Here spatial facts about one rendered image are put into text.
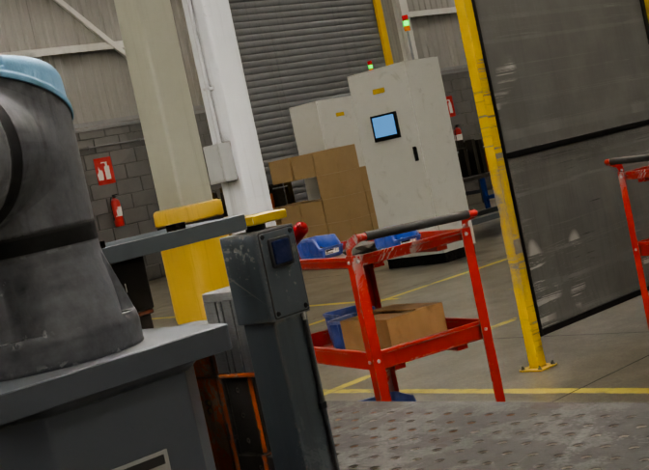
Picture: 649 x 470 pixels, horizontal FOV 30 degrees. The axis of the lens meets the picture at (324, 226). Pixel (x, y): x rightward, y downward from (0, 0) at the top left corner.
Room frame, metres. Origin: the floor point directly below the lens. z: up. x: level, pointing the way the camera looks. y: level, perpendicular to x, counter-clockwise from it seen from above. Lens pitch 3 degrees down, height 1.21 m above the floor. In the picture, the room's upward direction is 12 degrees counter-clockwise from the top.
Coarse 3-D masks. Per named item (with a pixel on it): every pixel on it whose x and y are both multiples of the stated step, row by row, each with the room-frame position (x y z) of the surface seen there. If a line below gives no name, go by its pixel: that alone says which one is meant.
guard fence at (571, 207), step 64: (512, 0) 6.16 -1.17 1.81; (576, 0) 6.54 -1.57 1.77; (640, 0) 6.96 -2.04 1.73; (512, 64) 6.09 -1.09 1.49; (576, 64) 6.45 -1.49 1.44; (640, 64) 6.88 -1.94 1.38; (512, 128) 6.02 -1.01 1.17; (576, 128) 6.38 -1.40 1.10; (640, 128) 6.78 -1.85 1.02; (512, 192) 5.93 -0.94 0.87; (576, 192) 6.31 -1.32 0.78; (640, 192) 6.70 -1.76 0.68; (512, 256) 5.87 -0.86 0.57; (576, 256) 6.26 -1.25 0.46; (640, 256) 6.61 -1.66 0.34; (576, 320) 6.12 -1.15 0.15
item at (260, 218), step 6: (270, 210) 1.51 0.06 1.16; (276, 210) 1.49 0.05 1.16; (282, 210) 1.50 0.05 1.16; (246, 216) 1.49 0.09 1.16; (252, 216) 1.46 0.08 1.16; (258, 216) 1.47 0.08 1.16; (264, 216) 1.48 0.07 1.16; (270, 216) 1.48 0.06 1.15; (276, 216) 1.49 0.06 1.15; (282, 216) 1.50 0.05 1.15; (246, 222) 1.47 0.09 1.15; (252, 222) 1.46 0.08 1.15; (258, 222) 1.47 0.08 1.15; (264, 222) 1.48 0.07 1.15; (252, 228) 1.49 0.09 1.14; (258, 228) 1.49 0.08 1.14; (264, 228) 1.50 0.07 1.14
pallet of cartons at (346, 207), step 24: (288, 168) 15.44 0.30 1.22; (312, 168) 15.16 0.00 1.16; (336, 168) 14.87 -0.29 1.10; (360, 168) 15.14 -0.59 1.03; (336, 192) 14.92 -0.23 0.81; (360, 192) 15.07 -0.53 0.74; (288, 216) 15.57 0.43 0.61; (312, 216) 15.27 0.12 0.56; (336, 216) 14.98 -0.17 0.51; (360, 216) 15.00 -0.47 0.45
